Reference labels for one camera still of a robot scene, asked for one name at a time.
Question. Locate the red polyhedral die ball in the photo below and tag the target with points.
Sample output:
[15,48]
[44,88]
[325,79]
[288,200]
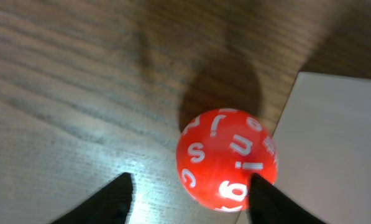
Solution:
[217,153]

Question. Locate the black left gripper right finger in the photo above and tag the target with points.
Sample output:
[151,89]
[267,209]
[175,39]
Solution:
[268,205]

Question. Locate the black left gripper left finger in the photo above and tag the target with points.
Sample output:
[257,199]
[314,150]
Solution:
[111,204]

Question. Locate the beige cardboard box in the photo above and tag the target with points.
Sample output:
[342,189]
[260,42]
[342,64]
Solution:
[323,141]

